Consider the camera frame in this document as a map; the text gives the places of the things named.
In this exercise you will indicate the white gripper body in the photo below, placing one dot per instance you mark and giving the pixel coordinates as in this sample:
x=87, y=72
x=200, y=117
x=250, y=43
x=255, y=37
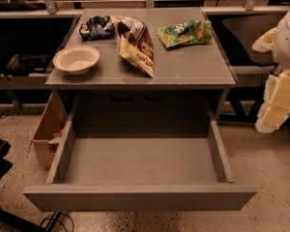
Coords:
x=287, y=43

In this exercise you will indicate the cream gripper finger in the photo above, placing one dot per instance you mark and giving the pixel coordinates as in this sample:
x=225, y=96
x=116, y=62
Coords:
x=270, y=118
x=265, y=42

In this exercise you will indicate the blue chip bag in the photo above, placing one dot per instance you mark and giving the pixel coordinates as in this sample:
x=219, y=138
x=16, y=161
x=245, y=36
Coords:
x=97, y=28

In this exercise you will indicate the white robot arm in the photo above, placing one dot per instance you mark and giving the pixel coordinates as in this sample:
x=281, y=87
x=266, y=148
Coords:
x=281, y=49

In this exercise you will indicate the green chip bag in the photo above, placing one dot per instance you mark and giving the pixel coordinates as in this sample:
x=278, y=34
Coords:
x=186, y=33

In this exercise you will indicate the brown chip bag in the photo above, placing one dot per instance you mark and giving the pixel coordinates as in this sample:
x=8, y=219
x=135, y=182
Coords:
x=135, y=44

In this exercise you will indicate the grey open top drawer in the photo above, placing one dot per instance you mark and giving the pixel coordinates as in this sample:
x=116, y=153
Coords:
x=142, y=153

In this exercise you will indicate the grey cabinet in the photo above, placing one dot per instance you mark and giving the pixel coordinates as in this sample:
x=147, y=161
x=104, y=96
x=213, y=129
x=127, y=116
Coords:
x=186, y=93

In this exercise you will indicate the white bowl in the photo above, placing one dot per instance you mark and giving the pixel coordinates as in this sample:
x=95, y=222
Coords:
x=77, y=59

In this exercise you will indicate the cardboard box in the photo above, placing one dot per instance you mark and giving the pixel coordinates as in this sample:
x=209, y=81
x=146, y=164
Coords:
x=50, y=127

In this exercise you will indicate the black headphones on shelf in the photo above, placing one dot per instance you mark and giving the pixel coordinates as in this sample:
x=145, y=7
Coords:
x=24, y=64

